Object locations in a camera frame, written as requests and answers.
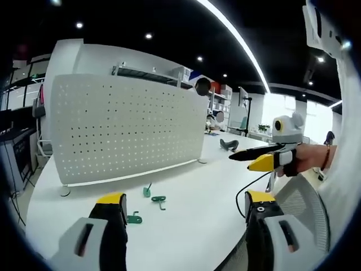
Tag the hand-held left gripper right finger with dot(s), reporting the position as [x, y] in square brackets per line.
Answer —
[282, 234]

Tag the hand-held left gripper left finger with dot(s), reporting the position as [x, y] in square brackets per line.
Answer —
[84, 240]

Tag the white perforated mounting plate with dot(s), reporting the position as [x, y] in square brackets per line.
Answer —
[127, 127]

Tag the person's white shirt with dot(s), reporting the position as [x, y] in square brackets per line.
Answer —
[347, 141]

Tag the green hook assembly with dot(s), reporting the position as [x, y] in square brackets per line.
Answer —
[146, 192]
[159, 199]
[134, 218]

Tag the white room partition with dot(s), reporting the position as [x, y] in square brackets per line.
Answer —
[93, 59]

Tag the green potted plant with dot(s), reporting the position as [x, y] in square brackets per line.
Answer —
[264, 127]

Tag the white mesh office chair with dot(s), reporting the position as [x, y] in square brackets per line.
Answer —
[307, 209]

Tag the person's right hand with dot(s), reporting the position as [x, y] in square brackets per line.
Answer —
[303, 158]

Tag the black equipment desk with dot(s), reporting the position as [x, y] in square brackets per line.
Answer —
[17, 146]

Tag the white metal shelf rack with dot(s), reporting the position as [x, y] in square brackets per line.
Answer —
[158, 74]

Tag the long ceiling light strip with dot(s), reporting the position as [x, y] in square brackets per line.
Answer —
[239, 39]

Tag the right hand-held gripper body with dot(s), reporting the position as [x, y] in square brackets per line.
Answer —
[286, 132]

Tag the black curved headset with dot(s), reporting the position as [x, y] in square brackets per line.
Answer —
[229, 144]

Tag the white chest device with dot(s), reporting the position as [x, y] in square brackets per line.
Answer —
[321, 25]

